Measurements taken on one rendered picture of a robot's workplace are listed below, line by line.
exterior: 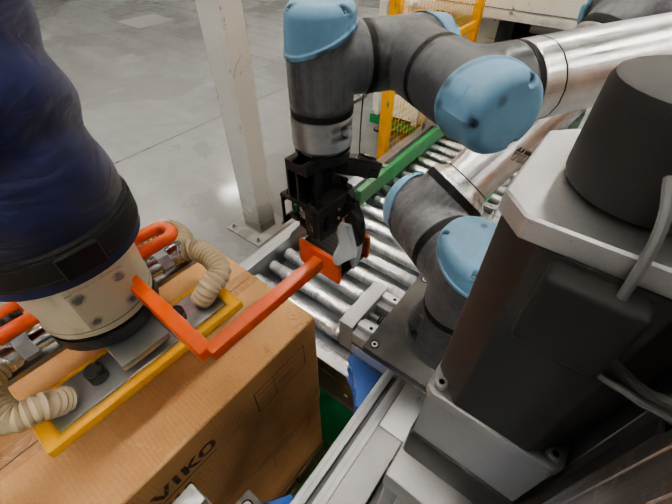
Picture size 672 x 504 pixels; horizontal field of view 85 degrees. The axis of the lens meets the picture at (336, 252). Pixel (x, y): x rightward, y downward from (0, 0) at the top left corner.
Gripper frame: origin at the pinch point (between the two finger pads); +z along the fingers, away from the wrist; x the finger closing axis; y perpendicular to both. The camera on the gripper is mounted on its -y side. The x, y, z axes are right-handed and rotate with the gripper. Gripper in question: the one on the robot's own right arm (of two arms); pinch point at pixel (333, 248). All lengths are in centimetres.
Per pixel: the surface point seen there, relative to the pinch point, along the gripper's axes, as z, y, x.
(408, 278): 64, -56, -10
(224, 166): 118, -110, -209
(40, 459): 24, 50, -21
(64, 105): -26.3, 22.2, -19.5
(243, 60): 14, -81, -123
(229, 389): 23.9, 22.9, -6.6
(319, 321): 64, -19, -23
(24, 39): -32.8, 22.6, -19.8
